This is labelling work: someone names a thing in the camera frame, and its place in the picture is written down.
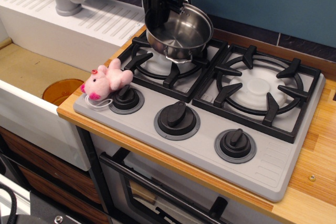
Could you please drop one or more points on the pink stuffed pig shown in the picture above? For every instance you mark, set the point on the pink stuffed pig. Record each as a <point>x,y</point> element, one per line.
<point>105,80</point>

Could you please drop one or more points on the white sink unit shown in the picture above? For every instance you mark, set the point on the white sink unit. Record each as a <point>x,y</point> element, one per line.
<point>40,47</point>

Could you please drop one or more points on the black stove knob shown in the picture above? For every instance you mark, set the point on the black stove knob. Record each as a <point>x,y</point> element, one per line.
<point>235,146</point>
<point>177,122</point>
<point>127,100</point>

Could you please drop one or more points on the black middle stove knob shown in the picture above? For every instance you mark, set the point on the black middle stove knob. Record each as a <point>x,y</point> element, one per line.
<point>177,122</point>

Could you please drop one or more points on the black oven door handle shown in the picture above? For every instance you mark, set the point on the black oven door handle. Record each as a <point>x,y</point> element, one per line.
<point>116,162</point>

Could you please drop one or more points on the grey toy stove top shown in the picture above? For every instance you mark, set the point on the grey toy stove top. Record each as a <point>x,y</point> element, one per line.
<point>267,174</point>

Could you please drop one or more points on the oven door with window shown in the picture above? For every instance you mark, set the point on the oven door with window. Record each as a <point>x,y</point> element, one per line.
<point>155,209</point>

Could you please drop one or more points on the black left stove knob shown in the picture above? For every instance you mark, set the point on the black left stove knob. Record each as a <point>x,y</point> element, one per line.
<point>127,100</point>

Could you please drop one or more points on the black left burner grate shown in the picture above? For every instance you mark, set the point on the black left burner grate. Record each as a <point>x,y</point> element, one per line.
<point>153,71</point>

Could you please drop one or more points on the orange sink drain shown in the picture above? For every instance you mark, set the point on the orange sink drain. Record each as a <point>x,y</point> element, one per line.
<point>59,91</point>

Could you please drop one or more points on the stainless steel pan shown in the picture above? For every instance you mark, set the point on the stainless steel pan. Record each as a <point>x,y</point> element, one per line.
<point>182,37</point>

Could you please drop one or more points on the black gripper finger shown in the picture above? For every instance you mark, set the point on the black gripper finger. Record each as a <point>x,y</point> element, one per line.
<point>156,13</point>
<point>179,6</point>

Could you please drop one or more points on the black right stove knob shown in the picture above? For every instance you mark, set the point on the black right stove knob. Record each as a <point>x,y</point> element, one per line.
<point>235,146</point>

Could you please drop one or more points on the wooden drawer front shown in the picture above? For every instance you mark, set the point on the wooden drawer front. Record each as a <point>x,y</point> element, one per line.
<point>56,181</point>

